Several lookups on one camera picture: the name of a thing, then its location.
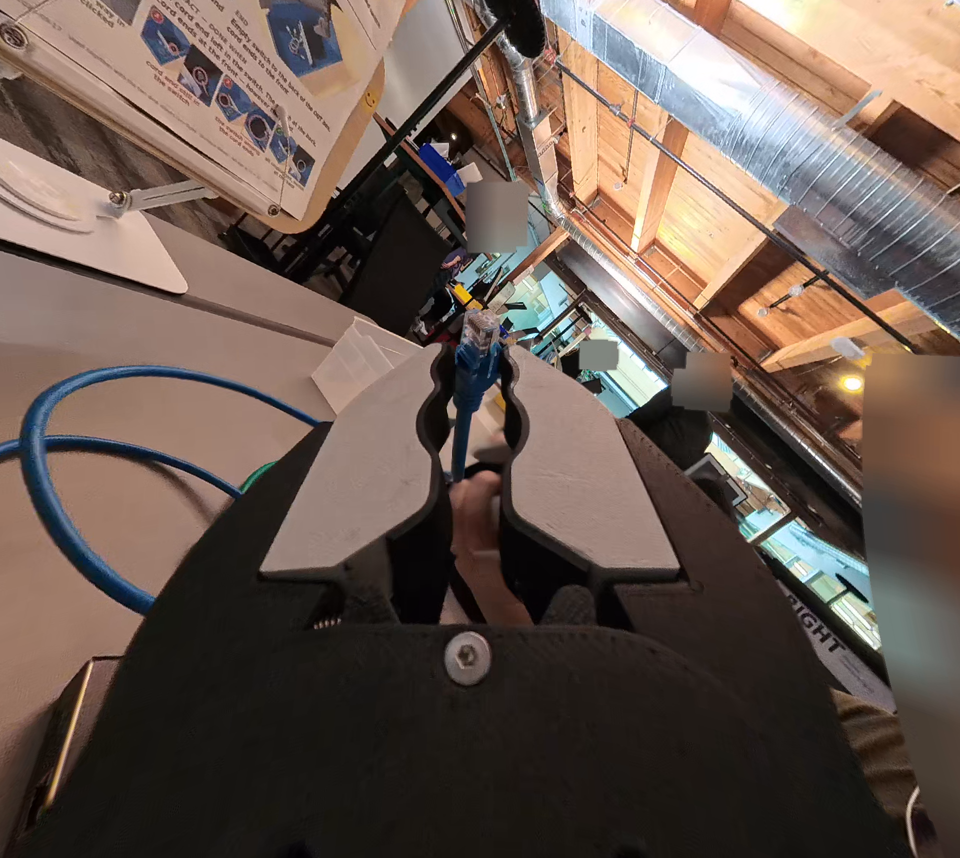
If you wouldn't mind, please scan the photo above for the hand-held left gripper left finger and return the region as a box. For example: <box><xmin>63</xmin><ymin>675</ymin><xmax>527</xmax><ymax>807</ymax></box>
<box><xmin>259</xmin><ymin>345</ymin><xmax>459</xmax><ymax>574</ymax></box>

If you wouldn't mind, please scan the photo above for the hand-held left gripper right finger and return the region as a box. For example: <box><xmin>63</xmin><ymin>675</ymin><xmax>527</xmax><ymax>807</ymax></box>
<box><xmin>495</xmin><ymin>346</ymin><xmax>682</xmax><ymax>581</ymax></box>

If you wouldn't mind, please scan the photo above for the blue ethernet cable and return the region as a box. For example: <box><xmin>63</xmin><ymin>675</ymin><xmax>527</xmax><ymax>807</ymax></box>
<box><xmin>0</xmin><ymin>309</ymin><xmax>504</xmax><ymax>616</ymax></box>

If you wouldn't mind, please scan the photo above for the black ethernet splitter box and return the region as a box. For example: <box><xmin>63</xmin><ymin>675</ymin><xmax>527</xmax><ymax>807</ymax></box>
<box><xmin>11</xmin><ymin>655</ymin><xmax>125</xmax><ymax>836</ymax></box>

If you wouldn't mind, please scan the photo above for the person's right hand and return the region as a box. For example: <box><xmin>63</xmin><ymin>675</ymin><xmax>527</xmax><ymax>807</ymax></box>
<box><xmin>448</xmin><ymin>471</ymin><xmax>535</xmax><ymax>626</ymax></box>

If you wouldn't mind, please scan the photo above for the clear plastic container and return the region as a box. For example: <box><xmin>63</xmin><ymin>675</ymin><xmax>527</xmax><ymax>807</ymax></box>
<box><xmin>310</xmin><ymin>316</ymin><xmax>425</xmax><ymax>418</ymax></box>

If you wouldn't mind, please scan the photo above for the person's torso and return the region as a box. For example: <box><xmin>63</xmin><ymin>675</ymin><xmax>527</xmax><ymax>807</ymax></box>
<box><xmin>831</xmin><ymin>691</ymin><xmax>927</xmax><ymax>858</ymax></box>

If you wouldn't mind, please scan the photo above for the blue storage bin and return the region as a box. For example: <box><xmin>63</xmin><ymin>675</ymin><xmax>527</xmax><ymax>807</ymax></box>
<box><xmin>417</xmin><ymin>142</ymin><xmax>468</xmax><ymax>196</ymax></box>

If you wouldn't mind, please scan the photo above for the white poster stand base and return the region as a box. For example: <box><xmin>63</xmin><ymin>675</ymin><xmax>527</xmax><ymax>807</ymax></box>
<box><xmin>0</xmin><ymin>138</ymin><xmax>220</xmax><ymax>296</ymax></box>

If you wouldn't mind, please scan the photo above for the black pole with round disc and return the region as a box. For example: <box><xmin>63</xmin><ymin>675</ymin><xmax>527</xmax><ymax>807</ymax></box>
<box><xmin>285</xmin><ymin>0</ymin><xmax>544</xmax><ymax>274</ymax></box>

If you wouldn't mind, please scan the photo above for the instruction poster board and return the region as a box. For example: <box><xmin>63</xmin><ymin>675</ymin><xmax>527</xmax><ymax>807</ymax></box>
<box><xmin>0</xmin><ymin>0</ymin><xmax>417</xmax><ymax>235</ymax></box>

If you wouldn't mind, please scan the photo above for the small silver branch duct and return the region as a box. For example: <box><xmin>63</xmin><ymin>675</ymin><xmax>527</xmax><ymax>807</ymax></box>
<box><xmin>491</xmin><ymin>33</ymin><xmax>571</xmax><ymax>229</ymax></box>

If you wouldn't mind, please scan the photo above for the large silver air duct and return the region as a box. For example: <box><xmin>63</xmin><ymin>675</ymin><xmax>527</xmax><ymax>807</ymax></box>
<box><xmin>468</xmin><ymin>0</ymin><xmax>960</xmax><ymax>341</ymax></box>

